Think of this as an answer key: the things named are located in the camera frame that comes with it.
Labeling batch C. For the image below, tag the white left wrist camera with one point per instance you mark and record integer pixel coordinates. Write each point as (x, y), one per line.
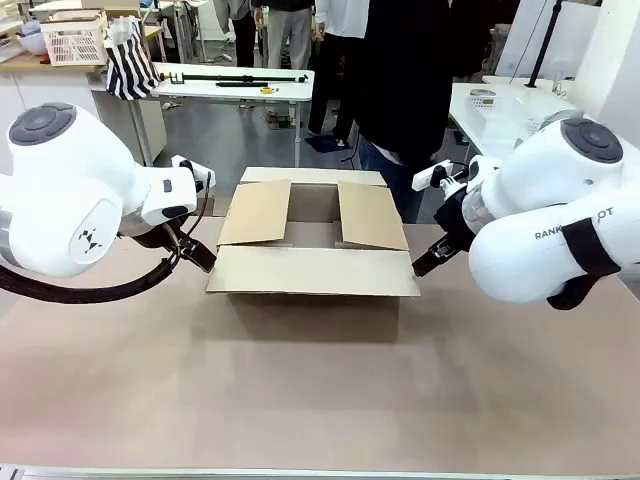
(197, 172)

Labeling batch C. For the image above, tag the black tripod pole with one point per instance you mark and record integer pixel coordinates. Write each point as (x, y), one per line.
(235, 78)

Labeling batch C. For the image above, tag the white cabinet with wooden top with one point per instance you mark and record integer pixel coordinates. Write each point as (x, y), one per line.
(60, 95)

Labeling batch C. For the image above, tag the person in black coat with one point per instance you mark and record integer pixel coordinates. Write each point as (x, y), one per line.
(405, 75)

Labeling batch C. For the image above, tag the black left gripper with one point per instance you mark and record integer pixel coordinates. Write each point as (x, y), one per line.
(167, 240)

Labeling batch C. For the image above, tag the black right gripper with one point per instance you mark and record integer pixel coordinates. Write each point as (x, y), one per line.
(456, 222)

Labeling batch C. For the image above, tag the black white striped bag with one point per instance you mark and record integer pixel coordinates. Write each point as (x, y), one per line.
(131, 70)

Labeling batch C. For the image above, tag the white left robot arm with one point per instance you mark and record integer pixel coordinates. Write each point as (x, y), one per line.
(65, 165)

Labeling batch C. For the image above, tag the brown tape roll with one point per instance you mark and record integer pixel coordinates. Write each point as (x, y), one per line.
(482, 93)

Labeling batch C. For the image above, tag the cardboard carton on cabinet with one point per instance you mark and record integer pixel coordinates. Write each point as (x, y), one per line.
(110, 7)

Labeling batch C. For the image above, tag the white panel board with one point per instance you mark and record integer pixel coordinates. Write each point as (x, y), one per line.
(575, 35)

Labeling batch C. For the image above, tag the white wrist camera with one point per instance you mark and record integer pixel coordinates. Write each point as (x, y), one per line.
(197, 172)
(430, 175)

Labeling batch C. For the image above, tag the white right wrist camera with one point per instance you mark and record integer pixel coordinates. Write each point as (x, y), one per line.
(430, 175)

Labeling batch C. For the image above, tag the person in dark trousers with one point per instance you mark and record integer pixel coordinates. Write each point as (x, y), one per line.
(244, 40)

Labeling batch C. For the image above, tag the white table with grey legs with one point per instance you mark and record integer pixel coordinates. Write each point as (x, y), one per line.
(240, 90)

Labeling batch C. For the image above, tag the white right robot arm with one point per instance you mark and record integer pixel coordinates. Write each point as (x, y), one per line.
(540, 170)

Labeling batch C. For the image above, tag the brown cardboard box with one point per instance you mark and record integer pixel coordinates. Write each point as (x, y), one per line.
(315, 272)

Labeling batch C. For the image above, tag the black light stand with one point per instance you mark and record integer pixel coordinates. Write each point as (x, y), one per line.
(546, 40)

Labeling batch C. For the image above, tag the person in grey trousers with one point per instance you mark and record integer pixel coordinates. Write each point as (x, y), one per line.
(290, 35)

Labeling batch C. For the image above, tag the white plastic crate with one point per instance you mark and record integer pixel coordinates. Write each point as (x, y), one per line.
(75, 42)

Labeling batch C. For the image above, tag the person in white shirt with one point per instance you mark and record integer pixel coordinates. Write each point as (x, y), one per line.
(332, 60)

